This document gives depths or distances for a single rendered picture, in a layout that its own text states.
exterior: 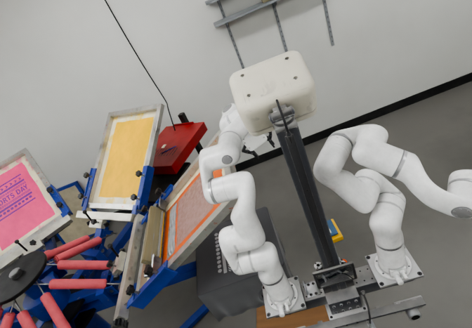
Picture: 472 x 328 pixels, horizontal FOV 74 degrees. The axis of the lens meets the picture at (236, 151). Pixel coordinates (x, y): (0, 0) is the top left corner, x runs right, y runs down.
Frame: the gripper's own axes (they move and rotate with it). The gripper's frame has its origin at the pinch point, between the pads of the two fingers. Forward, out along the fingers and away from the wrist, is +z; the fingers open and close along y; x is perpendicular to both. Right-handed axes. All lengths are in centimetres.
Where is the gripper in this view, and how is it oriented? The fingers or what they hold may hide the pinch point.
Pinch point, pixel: (265, 150)
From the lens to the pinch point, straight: 148.6
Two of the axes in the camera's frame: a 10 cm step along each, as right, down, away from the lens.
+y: 7.8, -5.8, -2.3
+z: 6.1, 6.3, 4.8
